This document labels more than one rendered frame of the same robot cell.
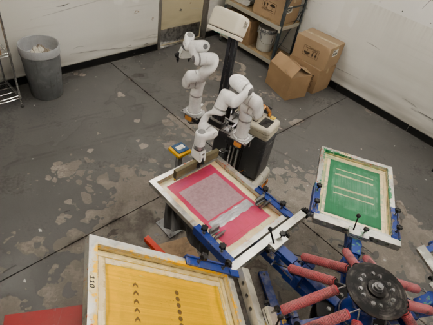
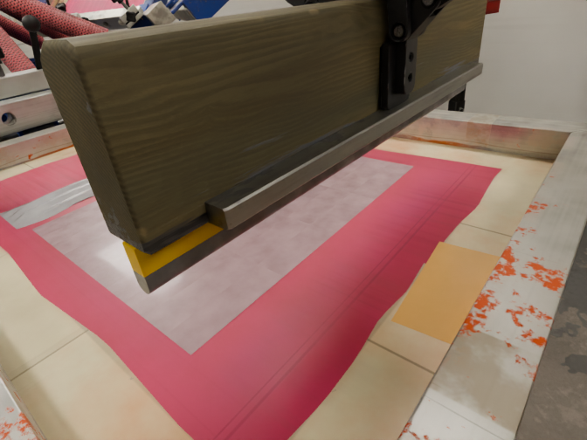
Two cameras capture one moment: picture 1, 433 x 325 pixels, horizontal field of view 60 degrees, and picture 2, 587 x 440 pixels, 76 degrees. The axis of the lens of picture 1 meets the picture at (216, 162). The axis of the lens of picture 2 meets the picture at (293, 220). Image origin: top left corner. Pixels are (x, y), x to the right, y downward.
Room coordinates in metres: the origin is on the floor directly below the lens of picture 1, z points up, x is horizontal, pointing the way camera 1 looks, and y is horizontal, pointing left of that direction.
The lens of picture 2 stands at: (2.13, 0.08, 1.15)
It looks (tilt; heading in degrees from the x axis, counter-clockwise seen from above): 31 degrees down; 184
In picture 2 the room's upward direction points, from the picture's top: 7 degrees counter-clockwise
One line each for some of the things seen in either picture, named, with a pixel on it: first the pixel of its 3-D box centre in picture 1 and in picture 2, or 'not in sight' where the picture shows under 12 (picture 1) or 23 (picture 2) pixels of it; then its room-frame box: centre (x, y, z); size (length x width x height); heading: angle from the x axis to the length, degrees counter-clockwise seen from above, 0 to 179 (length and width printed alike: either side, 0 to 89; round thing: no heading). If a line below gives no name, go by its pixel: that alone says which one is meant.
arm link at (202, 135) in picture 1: (205, 136); not in sight; (1.89, 0.10, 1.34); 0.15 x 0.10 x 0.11; 143
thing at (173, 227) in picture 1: (186, 229); not in sight; (1.58, 0.11, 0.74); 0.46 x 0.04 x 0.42; 50
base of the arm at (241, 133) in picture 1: (243, 126); not in sight; (2.24, -0.15, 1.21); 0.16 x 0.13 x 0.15; 154
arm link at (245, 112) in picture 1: (248, 110); not in sight; (2.22, -0.15, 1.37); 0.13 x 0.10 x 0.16; 53
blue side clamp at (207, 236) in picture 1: (211, 244); not in sight; (1.33, -0.07, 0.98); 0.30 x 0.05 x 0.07; 50
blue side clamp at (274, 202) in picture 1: (271, 203); not in sight; (1.76, -0.42, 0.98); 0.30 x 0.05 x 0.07; 50
